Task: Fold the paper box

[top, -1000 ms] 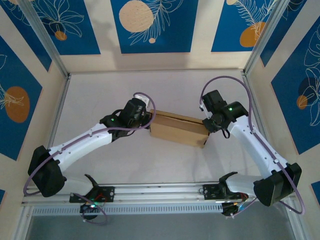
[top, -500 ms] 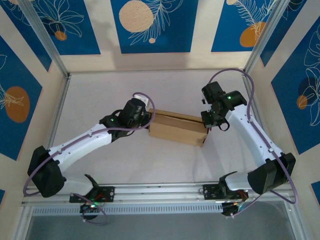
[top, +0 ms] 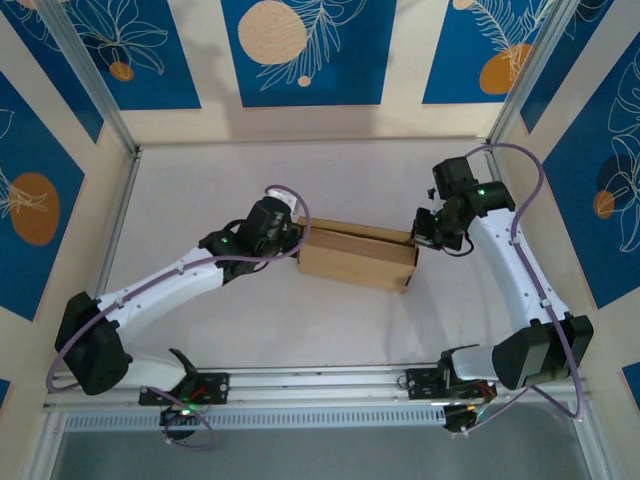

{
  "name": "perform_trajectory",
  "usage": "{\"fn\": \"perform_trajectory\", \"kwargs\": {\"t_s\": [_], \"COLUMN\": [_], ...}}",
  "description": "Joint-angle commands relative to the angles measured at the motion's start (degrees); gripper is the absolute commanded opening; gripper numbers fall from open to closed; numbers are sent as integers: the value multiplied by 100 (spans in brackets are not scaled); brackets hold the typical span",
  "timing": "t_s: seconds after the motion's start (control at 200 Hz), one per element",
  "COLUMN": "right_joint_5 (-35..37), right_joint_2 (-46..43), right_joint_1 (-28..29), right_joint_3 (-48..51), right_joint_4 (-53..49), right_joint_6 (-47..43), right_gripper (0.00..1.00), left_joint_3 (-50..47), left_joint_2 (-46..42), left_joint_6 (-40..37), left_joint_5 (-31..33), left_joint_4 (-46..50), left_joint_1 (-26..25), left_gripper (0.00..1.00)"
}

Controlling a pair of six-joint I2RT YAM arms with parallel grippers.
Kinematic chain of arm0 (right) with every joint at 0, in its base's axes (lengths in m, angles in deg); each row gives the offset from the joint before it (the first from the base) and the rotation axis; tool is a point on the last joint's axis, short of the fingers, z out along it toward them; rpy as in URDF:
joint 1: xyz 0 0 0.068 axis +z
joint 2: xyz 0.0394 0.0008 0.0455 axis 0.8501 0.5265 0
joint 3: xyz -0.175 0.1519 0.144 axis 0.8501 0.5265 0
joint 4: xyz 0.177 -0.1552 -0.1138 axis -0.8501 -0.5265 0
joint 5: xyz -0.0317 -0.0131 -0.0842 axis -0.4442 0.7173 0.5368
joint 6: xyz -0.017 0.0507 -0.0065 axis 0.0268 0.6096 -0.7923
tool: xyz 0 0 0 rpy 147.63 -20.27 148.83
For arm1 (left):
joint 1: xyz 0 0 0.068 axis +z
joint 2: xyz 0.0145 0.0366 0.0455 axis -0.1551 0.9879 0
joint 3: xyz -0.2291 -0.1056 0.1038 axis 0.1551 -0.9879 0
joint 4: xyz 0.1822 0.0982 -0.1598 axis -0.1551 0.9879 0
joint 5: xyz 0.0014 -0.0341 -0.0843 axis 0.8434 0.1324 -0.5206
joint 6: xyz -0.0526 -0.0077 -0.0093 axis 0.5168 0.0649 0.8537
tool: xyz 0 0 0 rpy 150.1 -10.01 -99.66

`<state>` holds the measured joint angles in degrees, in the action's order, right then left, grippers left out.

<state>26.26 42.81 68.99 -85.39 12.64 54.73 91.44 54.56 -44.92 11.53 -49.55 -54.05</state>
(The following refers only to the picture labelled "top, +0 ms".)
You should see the brown cardboard box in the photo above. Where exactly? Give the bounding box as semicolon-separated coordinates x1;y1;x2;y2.
295;217;421;294

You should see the black controller board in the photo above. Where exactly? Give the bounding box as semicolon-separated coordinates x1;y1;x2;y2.
159;404;219;441
442;402;496;434

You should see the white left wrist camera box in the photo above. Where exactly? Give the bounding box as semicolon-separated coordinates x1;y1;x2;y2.
263;184;300;217

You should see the aluminium table side rail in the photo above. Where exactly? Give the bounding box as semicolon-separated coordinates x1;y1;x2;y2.
482;141;566;361
72;147;144;371

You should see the blue floral wall panel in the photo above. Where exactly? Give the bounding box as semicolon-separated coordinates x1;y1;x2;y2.
221;0;399;109
0;0;105;146
422;0;566;106
542;34;640;311
0;72;86;322
519;0;619;135
63;0;203;112

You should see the aluminium corner post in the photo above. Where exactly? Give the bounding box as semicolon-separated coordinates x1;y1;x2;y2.
35;0;141;156
487;0;587;149

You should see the long aluminium mounting rail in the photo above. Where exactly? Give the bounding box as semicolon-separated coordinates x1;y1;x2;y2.
42;367;594;414

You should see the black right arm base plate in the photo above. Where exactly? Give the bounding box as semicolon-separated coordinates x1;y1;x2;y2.
405;367;499;401

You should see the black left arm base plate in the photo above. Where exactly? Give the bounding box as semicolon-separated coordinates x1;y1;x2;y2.
138;372;231;406

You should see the grey slotted cable duct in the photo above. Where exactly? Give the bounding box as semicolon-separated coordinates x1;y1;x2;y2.
62;407;449;434

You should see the aluminium frame bar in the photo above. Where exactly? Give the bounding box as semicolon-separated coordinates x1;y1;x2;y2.
27;413;69;480
568;399;615;480

